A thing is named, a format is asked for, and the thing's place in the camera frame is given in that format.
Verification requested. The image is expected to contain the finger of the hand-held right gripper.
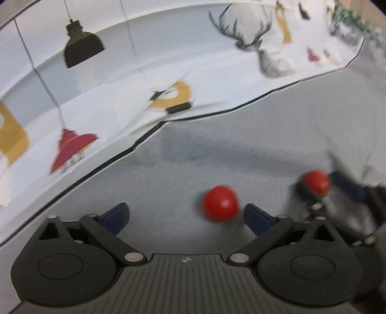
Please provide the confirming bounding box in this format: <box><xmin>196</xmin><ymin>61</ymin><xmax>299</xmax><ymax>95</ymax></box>
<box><xmin>327</xmin><ymin>151</ymin><xmax>368</xmax><ymax>206</ymax></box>
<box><xmin>293</xmin><ymin>178</ymin><xmax>325</xmax><ymax>222</ymax></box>

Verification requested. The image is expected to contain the red cherry tomato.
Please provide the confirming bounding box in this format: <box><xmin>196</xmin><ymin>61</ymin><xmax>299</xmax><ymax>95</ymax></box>
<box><xmin>203</xmin><ymin>186</ymin><xmax>240</xmax><ymax>223</ymax></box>
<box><xmin>302</xmin><ymin>171</ymin><xmax>331</xmax><ymax>198</ymax></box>

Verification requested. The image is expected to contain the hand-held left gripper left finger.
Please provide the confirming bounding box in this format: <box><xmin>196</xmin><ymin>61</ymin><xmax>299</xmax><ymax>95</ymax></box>
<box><xmin>36</xmin><ymin>203</ymin><xmax>149</xmax><ymax>267</ymax></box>

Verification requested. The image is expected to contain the white deer printed cloth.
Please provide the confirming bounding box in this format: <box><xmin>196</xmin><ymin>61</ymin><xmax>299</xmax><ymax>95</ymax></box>
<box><xmin>0</xmin><ymin>0</ymin><xmax>367</xmax><ymax>246</ymax></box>

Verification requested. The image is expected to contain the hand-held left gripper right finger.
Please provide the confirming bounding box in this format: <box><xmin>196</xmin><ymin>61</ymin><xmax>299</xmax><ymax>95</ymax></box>
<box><xmin>226</xmin><ymin>204</ymin><xmax>341</xmax><ymax>267</ymax></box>

